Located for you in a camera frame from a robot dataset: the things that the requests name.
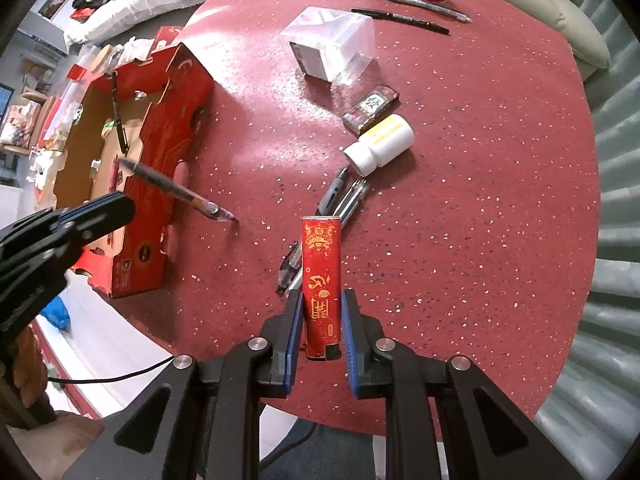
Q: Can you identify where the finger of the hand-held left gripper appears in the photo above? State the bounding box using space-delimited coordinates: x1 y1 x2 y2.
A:
0 209 90 287
56 192 137 245

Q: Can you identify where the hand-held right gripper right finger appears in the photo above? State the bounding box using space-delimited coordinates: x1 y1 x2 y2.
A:
341 287 583 480

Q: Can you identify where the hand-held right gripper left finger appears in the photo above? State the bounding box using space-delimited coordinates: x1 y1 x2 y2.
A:
60 290 306 480

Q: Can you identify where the red cardboard box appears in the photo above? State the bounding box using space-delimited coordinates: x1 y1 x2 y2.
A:
37 42 217 300

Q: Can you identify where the red gold printed box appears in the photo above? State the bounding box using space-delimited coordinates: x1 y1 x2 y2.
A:
299 215 346 361

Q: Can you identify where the clear black gel pen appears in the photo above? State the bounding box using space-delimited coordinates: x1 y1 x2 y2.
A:
120 157 237 223

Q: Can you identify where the black marker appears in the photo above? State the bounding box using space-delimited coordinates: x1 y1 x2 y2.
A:
109 70 130 154

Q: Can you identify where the dark foil packet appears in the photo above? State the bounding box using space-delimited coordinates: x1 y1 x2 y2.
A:
342 84 401 136

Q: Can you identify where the person's left forearm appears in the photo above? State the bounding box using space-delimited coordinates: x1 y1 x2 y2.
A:
0 407 108 480

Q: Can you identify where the person's left hand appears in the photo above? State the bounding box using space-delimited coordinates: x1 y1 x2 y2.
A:
10 327 55 412

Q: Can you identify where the blue plastic bag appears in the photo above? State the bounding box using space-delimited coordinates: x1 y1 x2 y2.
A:
40 297 76 331

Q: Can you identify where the person's jeans leg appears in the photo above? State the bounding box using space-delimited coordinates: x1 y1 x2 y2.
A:
260 410 396 480

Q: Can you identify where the clutter of colourful packets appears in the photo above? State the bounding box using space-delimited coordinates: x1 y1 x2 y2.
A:
0 35 68 186

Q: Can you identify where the white crumpled tissue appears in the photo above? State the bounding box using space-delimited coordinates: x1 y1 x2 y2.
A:
122 37 154 61

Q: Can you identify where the red gift carton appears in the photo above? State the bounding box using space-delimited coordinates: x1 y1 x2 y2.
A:
154 25 184 52

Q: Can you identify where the white bottle yellow label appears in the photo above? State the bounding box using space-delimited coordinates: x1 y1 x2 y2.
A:
343 113 415 178

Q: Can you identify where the small grey white box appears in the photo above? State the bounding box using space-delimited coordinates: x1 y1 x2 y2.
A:
290 42 341 84

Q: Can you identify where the clear plastic box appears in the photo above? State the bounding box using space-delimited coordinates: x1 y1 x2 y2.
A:
279 5 376 86

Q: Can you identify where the slim black pen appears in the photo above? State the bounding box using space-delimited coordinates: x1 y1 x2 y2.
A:
351 7 450 36

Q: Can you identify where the silver pen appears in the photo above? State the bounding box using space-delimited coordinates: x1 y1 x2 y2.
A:
382 0 473 24

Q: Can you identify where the grey green cushion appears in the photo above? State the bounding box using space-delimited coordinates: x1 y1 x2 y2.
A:
449 0 612 82

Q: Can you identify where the black cable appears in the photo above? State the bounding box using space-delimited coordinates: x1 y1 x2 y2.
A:
47 354 177 386

